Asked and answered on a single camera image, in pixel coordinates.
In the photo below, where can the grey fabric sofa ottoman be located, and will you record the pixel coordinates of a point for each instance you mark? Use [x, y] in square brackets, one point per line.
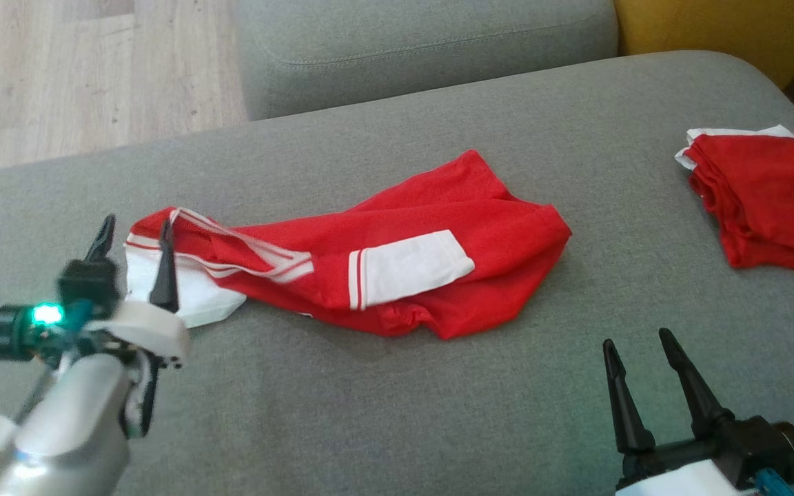
[369, 413]

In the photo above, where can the red and white t-shirt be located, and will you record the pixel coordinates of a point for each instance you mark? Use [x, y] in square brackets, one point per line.
[438, 207]

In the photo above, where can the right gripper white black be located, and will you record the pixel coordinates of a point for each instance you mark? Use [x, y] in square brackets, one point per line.
[707, 458]

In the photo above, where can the red shorts with white stripes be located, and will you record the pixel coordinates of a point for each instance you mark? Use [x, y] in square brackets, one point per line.
[762, 193]

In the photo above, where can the large yellow sofa backrest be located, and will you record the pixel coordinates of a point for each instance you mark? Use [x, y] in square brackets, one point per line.
[714, 27]

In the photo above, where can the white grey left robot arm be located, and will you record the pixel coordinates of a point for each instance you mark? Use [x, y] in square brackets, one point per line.
[73, 427]

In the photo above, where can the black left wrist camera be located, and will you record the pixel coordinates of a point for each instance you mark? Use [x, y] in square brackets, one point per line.
[7, 334]

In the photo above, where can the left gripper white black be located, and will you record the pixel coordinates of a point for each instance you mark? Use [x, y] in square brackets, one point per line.
[142, 327]

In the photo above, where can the grey sofa seat cushion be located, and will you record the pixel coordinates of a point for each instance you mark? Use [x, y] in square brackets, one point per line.
[424, 41]

